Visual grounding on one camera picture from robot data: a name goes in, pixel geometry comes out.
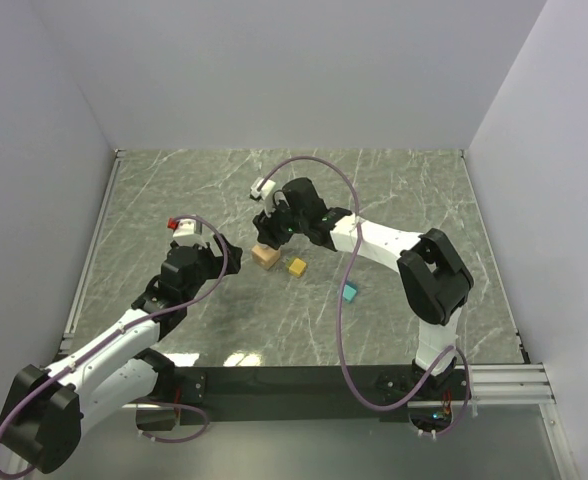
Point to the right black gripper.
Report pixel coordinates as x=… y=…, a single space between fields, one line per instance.
x=265 y=224

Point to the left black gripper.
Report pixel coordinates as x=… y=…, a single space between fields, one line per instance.
x=216 y=261

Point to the peach cube socket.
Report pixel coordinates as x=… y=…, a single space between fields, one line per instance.
x=265 y=256

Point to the yellow plug adapter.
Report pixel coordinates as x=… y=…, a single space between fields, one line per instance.
x=296 y=267

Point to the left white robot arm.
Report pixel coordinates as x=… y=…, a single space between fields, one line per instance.
x=49 y=409

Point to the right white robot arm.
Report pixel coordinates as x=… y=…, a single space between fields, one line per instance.
x=433 y=275

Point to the teal plug adapter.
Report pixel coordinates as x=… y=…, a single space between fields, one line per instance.
x=349 y=292

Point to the black base bar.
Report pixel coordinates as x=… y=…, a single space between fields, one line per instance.
x=244 y=393

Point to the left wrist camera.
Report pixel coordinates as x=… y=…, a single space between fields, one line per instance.
x=186 y=231

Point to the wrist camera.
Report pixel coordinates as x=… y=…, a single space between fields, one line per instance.
x=262 y=189
x=186 y=231

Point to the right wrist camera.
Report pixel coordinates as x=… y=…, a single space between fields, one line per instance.
x=262 y=189

